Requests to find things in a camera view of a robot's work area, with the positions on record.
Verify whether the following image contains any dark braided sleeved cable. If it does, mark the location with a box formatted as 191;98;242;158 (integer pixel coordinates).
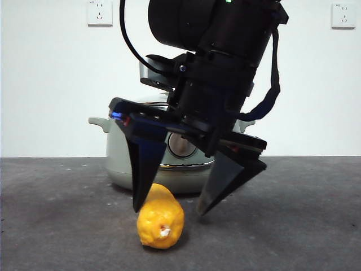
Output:
239;27;283;123

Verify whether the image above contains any white wall socket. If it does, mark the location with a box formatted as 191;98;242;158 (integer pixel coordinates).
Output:
331;2;357;30
86;0;114;28

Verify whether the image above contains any pale green electric pot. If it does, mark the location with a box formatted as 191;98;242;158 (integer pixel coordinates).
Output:
88;92;257;195

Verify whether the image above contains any thin black cable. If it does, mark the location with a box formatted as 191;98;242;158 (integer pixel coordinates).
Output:
118;0;157;71

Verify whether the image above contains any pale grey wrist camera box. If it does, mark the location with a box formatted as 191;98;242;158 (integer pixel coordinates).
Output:
139;54;187;93

